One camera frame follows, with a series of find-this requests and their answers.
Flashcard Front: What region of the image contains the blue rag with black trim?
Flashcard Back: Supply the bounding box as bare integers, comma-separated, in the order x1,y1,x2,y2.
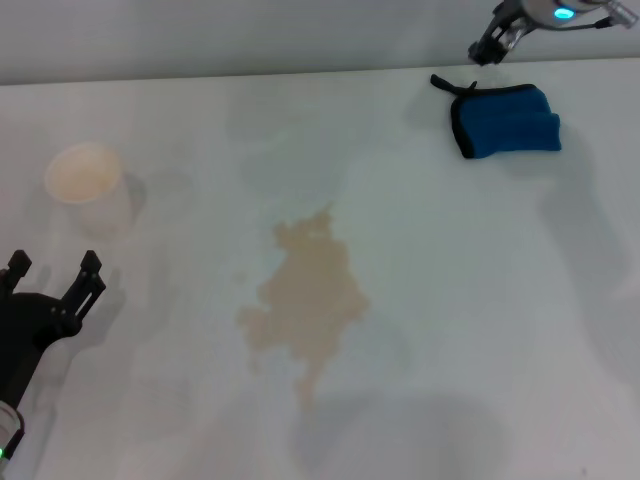
430,73,562,160

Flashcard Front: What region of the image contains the brown water stain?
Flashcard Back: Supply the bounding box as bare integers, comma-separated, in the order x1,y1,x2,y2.
236,201,372,412

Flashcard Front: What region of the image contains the white paper cup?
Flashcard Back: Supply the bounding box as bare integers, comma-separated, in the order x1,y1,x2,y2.
43,142,134,237

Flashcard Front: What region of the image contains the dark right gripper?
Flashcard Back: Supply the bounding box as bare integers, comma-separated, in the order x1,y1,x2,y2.
468,0,534,67

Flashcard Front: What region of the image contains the thin cable with metal connector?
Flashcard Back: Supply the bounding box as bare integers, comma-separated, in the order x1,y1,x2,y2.
574,0,637,31

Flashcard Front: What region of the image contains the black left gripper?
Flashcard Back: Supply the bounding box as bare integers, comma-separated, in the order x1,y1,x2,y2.
0,249,108,409

